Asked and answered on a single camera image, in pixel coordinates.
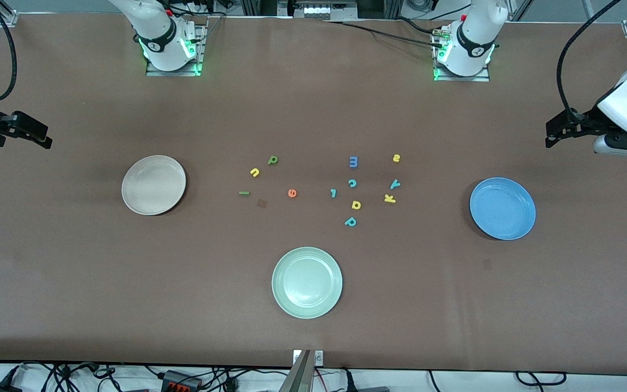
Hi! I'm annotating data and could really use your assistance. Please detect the blue plate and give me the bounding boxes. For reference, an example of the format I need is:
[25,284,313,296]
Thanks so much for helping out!
[469,177,537,241]

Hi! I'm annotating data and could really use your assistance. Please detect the beige brown plate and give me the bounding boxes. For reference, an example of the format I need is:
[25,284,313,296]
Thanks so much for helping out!
[122,155,187,216]

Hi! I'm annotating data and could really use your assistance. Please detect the metal control box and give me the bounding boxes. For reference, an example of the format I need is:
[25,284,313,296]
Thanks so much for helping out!
[290,0,359,21]

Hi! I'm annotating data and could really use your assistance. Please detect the black orange power strip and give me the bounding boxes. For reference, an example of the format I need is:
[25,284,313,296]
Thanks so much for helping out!
[160,370,203,392]

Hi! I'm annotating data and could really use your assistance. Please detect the pale green plate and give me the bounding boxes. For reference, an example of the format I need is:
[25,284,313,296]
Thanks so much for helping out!
[272,247,343,320]

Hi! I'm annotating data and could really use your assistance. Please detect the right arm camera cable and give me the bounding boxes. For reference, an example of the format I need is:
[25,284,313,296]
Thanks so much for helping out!
[0,0,17,104]

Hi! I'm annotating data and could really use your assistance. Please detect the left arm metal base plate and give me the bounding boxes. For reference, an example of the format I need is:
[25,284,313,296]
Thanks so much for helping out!
[433,24,491,82]

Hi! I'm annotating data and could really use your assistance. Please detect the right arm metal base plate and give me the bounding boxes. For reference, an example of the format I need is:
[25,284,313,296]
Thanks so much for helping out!
[146,24,205,77]

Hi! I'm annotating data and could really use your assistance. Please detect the long black table cable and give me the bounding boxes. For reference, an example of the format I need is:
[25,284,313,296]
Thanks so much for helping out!
[322,20,447,50]

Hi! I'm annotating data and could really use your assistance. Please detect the white metal bracket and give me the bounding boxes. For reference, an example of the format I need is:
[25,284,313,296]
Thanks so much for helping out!
[293,350,324,366]

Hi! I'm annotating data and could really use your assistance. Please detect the aluminium profile post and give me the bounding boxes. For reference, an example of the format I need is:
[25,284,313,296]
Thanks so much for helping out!
[280,350,314,392]

